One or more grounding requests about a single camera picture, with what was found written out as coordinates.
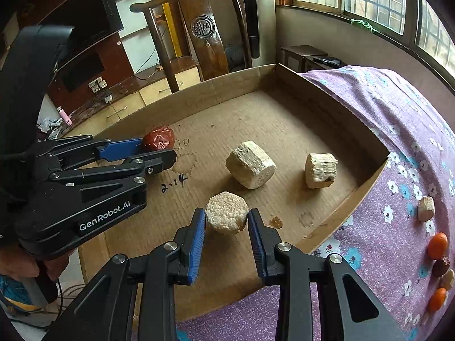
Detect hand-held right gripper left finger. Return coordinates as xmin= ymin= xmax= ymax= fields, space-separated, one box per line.
xmin=42 ymin=208 xmax=207 ymax=341

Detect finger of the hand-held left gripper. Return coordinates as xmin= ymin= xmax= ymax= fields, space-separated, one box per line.
xmin=48 ymin=149 xmax=177 ymax=205
xmin=37 ymin=135 xmax=144 ymax=166

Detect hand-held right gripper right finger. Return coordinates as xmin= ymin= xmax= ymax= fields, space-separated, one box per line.
xmin=248 ymin=208 xmax=409 ymax=341

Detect large wrinkled red date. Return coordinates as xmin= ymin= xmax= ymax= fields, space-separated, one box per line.
xmin=141 ymin=125 xmax=175 ymax=153

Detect shallow cardboard box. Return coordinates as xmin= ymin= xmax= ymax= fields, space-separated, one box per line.
xmin=64 ymin=63 xmax=391 ymax=324

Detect orange mandarin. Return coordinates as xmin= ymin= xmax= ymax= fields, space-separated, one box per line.
xmin=427 ymin=287 xmax=448 ymax=314
xmin=427 ymin=232 xmax=448 ymax=260

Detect small dark red date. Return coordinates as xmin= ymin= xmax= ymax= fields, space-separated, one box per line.
xmin=432 ymin=257 xmax=451 ymax=278

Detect person's left hand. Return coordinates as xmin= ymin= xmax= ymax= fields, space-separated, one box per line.
xmin=0 ymin=245 xmax=70 ymax=285

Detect pink bottle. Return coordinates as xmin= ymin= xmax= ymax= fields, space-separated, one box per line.
xmin=56 ymin=107 xmax=73 ymax=126

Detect white power strip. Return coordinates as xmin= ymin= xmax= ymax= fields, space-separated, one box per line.
xmin=88 ymin=77 xmax=108 ymax=93

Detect wooden television cabinet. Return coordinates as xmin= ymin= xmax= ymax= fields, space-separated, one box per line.
xmin=46 ymin=57 xmax=200 ymax=139

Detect blue patterned cloth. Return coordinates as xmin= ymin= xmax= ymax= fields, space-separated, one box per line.
xmin=0 ymin=275 xmax=33 ymax=315

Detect dark wooden chair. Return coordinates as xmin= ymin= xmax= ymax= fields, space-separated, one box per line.
xmin=130 ymin=0 xmax=254 ymax=93

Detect black flat television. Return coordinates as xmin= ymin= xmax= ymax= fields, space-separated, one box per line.
xmin=34 ymin=0 xmax=124 ymax=61

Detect tall standing air conditioner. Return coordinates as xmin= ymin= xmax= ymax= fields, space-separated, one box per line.
xmin=213 ymin=0 xmax=278 ymax=70

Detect purple floral tablecloth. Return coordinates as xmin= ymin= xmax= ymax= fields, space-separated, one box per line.
xmin=176 ymin=66 xmax=455 ymax=341

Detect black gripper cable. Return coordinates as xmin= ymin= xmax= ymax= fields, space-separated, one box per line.
xmin=46 ymin=280 xmax=73 ymax=329

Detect yellow wooden post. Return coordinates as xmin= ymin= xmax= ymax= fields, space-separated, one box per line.
xmin=154 ymin=0 xmax=182 ymax=57

